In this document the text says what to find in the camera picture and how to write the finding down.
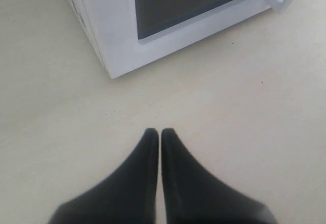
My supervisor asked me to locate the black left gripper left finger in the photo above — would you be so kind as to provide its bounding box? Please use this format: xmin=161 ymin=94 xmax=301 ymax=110
xmin=49 ymin=128 xmax=159 ymax=223

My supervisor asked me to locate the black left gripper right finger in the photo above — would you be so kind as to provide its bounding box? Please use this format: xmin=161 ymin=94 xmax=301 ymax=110
xmin=161 ymin=128 xmax=277 ymax=223

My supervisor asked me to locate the white microwave door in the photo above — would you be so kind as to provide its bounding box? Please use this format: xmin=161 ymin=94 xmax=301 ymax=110
xmin=84 ymin=0 xmax=293 ymax=78

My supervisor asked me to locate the white Midea microwave oven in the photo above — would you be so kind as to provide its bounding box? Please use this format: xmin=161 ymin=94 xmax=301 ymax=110
xmin=57 ymin=0 xmax=113 ymax=79

